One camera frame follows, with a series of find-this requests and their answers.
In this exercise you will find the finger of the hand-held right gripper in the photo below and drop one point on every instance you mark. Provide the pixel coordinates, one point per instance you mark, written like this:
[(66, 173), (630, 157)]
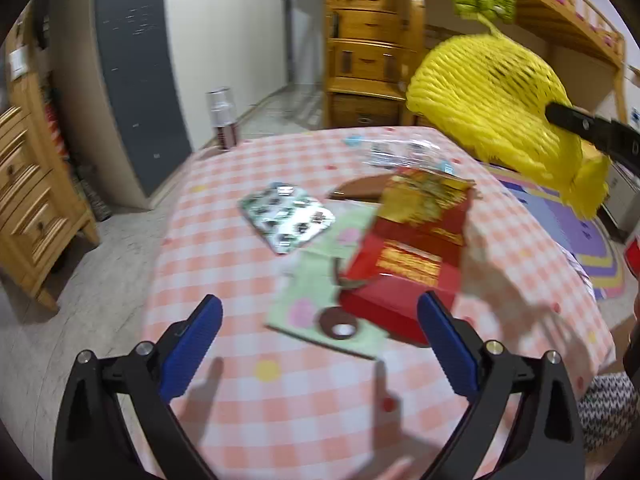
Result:
[(595, 132)]

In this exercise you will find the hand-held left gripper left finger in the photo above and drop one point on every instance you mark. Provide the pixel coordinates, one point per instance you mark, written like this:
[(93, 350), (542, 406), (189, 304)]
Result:
[(192, 345)]

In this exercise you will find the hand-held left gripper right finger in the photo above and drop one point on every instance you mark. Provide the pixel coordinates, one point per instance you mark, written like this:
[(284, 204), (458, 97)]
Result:
[(447, 345)]

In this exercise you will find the red gold box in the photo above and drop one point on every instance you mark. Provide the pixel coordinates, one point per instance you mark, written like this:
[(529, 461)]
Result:
[(410, 240)]

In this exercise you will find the yellow foam net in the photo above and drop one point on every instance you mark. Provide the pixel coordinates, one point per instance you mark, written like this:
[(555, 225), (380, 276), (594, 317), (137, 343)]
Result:
[(475, 110)]

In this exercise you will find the white nightstand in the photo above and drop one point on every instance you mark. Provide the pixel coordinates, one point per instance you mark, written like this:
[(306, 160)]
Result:
[(622, 195)]

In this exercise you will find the pink checkered tablecloth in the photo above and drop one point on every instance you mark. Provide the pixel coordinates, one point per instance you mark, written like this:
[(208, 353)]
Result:
[(240, 285)]

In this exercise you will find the rainbow oval rug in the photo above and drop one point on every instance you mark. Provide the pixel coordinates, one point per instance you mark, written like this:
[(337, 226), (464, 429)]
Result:
[(565, 220)]

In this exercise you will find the wooden bunk bed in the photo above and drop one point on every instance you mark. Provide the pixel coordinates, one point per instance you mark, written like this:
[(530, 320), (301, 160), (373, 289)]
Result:
[(555, 15)]

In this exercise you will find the silver pill blister pack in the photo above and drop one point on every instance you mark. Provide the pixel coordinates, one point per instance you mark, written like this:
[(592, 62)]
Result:
[(285, 220)]

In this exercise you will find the grey houndstooth pants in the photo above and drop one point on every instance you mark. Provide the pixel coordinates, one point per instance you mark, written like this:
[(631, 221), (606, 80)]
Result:
[(607, 410)]

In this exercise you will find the brown cardboard piece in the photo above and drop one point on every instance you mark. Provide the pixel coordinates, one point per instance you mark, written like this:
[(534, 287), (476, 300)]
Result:
[(357, 191)]

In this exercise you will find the clear plastic wrapper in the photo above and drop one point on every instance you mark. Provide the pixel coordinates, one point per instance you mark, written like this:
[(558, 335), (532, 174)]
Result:
[(405, 155)]

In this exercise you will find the small blue paper piece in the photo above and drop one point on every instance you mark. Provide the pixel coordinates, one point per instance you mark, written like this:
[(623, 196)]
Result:
[(353, 140)]

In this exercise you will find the wooden cabinet with drawers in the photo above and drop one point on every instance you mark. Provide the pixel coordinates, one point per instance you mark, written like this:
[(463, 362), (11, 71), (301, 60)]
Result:
[(30, 185)]

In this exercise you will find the wooden stair drawers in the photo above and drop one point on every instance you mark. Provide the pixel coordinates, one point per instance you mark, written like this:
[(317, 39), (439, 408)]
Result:
[(365, 60)]

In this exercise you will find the white wardrobe with round holes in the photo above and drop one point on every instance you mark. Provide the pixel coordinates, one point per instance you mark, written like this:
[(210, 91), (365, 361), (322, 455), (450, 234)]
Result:
[(140, 85)]

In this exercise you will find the white hanging pouch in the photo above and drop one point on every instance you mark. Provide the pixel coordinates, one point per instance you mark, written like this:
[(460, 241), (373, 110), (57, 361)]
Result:
[(18, 63)]

